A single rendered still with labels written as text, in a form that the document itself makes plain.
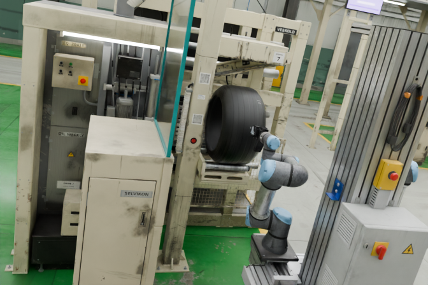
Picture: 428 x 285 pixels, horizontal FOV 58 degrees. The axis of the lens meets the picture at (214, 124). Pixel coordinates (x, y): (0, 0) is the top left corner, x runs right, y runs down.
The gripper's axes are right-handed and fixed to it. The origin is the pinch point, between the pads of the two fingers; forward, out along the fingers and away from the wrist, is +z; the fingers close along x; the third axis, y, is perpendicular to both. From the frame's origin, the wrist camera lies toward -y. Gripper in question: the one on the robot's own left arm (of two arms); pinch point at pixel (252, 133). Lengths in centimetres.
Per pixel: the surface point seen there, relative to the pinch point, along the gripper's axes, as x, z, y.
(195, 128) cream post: 33.6, 22.8, -4.6
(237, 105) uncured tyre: 10.6, 7.9, 16.6
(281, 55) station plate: -30, 42, 54
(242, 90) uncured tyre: 4.1, 20.0, 25.8
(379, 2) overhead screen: -302, 304, 167
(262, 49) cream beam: -14, 41, 57
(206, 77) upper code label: 31.9, 18.3, 31.3
